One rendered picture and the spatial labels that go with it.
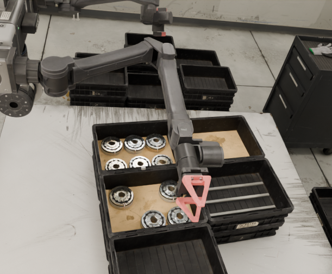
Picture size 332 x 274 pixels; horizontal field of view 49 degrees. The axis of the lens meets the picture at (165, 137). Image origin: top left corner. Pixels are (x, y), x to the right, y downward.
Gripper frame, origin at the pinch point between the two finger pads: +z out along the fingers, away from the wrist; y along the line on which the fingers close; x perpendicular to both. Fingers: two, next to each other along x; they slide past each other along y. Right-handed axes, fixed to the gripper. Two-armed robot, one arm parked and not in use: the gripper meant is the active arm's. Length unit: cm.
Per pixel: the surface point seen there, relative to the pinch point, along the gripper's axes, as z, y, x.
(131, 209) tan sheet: -42, 62, 7
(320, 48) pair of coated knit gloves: -173, 53, -139
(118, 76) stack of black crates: -181, 94, 5
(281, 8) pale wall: -355, 106, -199
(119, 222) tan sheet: -36, 62, 12
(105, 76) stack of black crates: -180, 95, 15
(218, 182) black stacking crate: -56, 61, -35
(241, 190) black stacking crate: -51, 61, -46
